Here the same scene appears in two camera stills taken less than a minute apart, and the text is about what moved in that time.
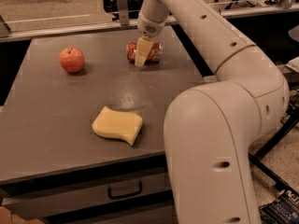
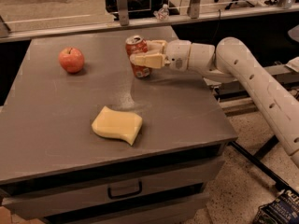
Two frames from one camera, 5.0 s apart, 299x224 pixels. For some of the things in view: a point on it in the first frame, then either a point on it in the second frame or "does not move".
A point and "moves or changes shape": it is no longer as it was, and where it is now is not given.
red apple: [72, 60] does not move
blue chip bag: [284, 210] does not move
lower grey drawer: [159, 215] does not move
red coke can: [155, 55] moves or changes shape
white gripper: [149, 26] → [177, 55]
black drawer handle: [140, 189] does not move
